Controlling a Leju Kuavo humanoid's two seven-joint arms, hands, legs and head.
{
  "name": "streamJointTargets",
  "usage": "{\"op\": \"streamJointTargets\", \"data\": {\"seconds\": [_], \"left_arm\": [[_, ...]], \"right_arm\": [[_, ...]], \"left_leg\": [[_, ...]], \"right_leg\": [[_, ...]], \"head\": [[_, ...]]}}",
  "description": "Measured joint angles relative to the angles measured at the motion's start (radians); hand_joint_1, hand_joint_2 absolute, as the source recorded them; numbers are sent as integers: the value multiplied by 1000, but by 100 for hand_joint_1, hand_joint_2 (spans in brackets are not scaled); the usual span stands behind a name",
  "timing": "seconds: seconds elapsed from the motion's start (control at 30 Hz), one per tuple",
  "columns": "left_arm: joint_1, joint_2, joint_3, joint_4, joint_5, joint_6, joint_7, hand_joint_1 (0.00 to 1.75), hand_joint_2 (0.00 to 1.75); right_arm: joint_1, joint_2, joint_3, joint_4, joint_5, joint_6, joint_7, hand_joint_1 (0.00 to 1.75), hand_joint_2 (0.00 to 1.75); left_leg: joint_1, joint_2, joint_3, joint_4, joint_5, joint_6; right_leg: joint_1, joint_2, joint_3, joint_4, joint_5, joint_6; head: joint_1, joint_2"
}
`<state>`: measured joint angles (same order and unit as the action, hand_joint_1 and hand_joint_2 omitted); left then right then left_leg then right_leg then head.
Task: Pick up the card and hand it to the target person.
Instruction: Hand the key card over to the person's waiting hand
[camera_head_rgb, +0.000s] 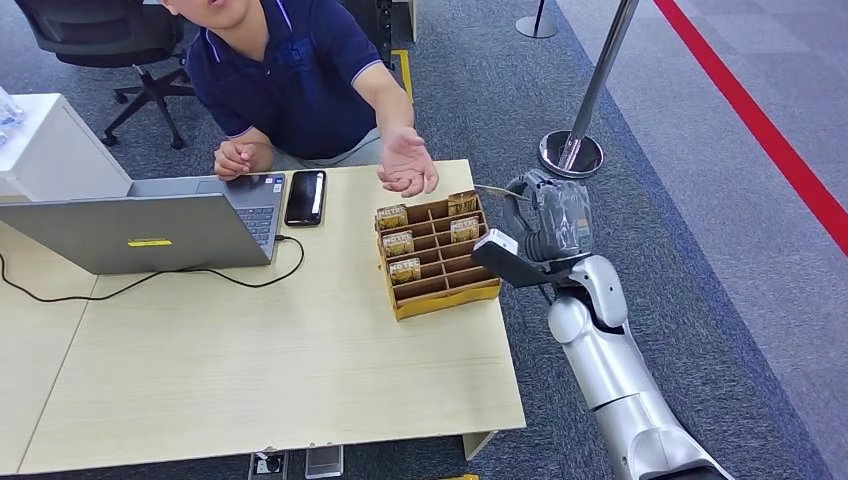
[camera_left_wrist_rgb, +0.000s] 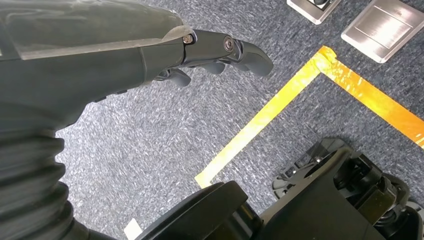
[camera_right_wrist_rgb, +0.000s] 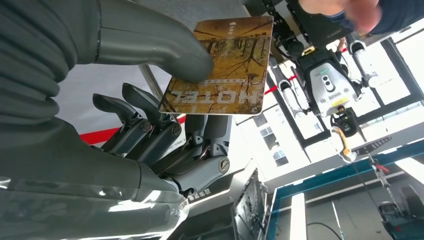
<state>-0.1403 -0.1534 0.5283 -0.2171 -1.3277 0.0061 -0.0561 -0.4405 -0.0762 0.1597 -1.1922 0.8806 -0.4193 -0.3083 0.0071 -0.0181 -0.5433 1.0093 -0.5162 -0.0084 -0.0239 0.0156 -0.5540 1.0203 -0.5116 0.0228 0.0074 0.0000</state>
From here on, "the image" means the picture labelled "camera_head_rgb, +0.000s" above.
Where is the person's left hand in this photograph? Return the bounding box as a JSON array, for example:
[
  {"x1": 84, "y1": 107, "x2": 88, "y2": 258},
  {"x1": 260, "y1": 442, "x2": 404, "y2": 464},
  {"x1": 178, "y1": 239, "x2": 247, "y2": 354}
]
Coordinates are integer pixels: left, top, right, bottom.
[{"x1": 377, "y1": 127, "x2": 440, "y2": 199}]

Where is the person's right hand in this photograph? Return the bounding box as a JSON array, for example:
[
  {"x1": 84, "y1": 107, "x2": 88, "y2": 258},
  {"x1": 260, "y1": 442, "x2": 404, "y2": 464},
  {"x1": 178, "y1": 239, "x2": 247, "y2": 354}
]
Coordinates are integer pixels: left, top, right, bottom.
[{"x1": 213, "y1": 140, "x2": 260, "y2": 182}]

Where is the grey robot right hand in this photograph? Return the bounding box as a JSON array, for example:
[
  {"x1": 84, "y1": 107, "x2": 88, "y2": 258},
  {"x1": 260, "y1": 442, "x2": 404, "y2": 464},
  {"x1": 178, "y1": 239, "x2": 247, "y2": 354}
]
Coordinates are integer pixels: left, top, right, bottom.
[{"x1": 501, "y1": 168, "x2": 594, "y2": 264}]

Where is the gold hotel card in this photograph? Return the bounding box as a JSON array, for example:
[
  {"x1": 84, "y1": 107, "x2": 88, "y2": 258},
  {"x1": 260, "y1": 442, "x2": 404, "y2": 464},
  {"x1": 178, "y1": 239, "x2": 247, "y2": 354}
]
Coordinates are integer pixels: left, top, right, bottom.
[
  {"x1": 375, "y1": 204, "x2": 410, "y2": 231},
  {"x1": 380, "y1": 231, "x2": 416, "y2": 258},
  {"x1": 473, "y1": 184, "x2": 532, "y2": 203},
  {"x1": 447, "y1": 190, "x2": 480, "y2": 217},
  {"x1": 449, "y1": 217, "x2": 481, "y2": 244},
  {"x1": 388, "y1": 258, "x2": 423, "y2": 286}
]

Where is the person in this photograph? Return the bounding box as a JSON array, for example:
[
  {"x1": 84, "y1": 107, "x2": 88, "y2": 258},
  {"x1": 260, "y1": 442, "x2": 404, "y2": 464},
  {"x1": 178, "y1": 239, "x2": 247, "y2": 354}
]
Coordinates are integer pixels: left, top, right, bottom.
[{"x1": 162, "y1": 0, "x2": 440, "y2": 199}]

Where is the brown cardboard card holder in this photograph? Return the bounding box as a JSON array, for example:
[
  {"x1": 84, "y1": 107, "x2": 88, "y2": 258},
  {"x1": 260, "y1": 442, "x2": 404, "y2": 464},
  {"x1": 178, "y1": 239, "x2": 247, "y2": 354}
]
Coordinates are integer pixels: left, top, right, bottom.
[{"x1": 374, "y1": 190, "x2": 503, "y2": 323}]

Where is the black smartphone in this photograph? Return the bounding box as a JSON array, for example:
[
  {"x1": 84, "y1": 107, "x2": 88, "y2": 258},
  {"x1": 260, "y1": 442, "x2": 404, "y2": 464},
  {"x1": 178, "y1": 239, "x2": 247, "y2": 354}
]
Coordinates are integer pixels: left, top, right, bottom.
[{"x1": 284, "y1": 170, "x2": 327, "y2": 228}]

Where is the grey laptop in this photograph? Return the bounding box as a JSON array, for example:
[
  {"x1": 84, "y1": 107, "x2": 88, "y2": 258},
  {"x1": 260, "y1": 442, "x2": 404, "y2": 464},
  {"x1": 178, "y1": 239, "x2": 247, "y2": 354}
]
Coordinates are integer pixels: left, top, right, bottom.
[{"x1": 0, "y1": 173, "x2": 287, "y2": 276}]

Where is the white furniture panel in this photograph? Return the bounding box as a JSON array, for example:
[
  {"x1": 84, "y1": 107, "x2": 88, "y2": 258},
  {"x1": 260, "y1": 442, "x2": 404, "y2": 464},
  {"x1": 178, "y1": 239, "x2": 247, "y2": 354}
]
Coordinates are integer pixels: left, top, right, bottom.
[{"x1": 392, "y1": 0, "x2": 418, "y2": 43}]

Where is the white cabinet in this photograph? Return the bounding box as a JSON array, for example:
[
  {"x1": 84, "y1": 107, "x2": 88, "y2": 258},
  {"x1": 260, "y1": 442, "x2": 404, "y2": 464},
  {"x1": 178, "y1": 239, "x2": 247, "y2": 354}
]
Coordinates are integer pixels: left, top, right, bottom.
[{"x1": 0, "y1": 93, "x2": 133, "y2": 204}]

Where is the black office chair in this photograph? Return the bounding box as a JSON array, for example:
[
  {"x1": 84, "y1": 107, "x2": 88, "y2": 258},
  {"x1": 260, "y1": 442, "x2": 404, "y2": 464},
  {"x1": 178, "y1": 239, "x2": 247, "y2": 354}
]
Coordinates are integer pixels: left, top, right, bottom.
[{"x1": 13, "y1": 0, "x2": 197, "y2": 152}]

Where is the clear plastic bag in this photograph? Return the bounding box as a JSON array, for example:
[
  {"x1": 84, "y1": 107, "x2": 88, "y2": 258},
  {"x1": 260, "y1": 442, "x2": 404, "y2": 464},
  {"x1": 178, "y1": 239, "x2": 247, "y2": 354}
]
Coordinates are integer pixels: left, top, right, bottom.
[{"x1": 0, "y1": 86, "x2": 27, "y2": 148}]

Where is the pale wooden table leg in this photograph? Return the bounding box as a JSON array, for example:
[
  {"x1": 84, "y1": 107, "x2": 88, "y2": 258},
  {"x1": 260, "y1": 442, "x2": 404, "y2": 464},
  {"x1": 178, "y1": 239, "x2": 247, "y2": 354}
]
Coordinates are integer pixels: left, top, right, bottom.
[{"x1": 461, "y1": 430, "x2": 499, "y2": 462}]

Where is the floor power socket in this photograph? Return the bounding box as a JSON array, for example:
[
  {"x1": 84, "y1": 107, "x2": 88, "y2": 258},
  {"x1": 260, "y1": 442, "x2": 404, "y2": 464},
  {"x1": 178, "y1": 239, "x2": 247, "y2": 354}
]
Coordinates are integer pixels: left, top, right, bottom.
[{"x1": 247, "y1": 450, "x2": 290, "y2": 480}]

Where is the chrome stanchion post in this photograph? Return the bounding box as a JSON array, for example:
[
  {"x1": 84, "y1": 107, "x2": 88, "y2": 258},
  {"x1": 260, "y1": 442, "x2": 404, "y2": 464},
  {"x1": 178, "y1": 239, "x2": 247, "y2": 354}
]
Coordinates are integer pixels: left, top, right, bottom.
[
  {"x1": 537, "y1": 0, "x2": 641, "y2": 180},
  {"x1": 514, "y1": 0, "x2": 559, "y2": 40}
]

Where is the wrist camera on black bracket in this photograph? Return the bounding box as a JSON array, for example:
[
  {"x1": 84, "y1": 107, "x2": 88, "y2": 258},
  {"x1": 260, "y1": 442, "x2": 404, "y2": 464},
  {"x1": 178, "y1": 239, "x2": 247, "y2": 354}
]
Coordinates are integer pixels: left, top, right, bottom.
[{"x1": 470, "y1": 229, "x2": 586, "y2": 290}]

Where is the black laptop cable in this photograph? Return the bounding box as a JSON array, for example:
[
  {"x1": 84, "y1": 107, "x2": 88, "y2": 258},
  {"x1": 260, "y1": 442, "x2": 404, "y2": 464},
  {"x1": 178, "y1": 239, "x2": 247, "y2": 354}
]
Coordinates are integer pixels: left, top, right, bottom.
[{"x1": 0, "y1": 235, "x2": 306, "y2": 305}]

